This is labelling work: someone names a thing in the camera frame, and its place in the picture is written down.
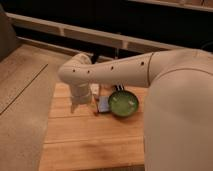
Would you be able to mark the small orange carrot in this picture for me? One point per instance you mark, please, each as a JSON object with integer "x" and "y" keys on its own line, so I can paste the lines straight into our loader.
{"x": 96, "y": 112}

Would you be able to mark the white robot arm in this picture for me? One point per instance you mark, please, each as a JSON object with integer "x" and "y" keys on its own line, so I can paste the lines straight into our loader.
{"x": 178, "y": 109}

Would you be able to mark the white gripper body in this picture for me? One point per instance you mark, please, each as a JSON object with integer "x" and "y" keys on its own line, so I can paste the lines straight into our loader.
{"x": 80, "y": 94}

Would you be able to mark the green ceramic bowl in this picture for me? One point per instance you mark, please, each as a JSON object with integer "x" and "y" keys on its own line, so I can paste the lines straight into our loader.
{"x": 123, "y": 103}

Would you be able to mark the blue sponge block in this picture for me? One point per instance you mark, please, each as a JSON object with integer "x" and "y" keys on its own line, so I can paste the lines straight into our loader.
{"x": 103, "y": 105}

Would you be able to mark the white window frame rail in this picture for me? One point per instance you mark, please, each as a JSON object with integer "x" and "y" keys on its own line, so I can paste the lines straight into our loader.
{"x": 89, "y": 35}

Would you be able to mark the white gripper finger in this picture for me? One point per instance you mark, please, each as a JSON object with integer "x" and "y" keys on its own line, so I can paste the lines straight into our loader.
{"x": 96, "y": 97}
{"x": 73, "y": 107}

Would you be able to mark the wooden board table top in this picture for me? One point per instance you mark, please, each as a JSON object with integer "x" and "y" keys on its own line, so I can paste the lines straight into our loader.
{"x": 85, "y": 141}

